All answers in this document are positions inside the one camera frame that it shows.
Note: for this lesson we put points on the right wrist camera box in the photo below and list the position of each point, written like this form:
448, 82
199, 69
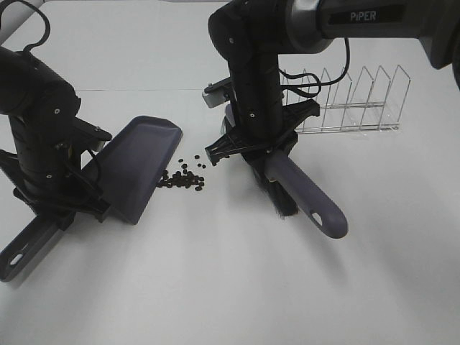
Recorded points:
218, 93

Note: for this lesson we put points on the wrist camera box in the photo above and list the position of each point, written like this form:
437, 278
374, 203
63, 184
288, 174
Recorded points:
218, 93
89, 137

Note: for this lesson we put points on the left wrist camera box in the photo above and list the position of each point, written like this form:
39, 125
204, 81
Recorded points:
89, 137

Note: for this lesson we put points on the chrome wire dish rack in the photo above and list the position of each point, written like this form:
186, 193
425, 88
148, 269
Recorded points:
370, 102

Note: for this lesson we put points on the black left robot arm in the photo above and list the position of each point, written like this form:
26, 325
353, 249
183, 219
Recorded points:
24, 76

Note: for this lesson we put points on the purple plastic dustpan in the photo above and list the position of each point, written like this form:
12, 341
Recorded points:
132, 164

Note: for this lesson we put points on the pile of coffee beans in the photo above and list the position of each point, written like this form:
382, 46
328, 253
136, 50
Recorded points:
182, 178

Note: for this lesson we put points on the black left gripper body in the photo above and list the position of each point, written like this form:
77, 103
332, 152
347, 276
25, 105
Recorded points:
51, 175

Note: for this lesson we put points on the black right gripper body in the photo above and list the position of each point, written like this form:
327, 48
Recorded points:
250, 36

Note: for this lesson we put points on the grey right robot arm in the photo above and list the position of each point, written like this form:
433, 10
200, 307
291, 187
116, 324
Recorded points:
434, 23

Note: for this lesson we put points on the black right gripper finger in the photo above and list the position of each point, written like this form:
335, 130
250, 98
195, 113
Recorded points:
256, 160
289, 142

